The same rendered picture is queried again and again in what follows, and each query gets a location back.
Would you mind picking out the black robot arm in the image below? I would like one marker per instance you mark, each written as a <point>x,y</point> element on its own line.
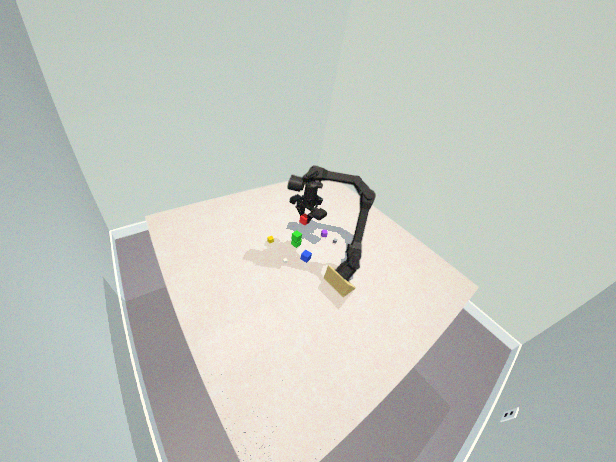
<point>366,199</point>

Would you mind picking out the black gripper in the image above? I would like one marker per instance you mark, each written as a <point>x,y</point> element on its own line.
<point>308,203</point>

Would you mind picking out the blue block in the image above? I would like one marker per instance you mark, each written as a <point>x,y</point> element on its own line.
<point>306,256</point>

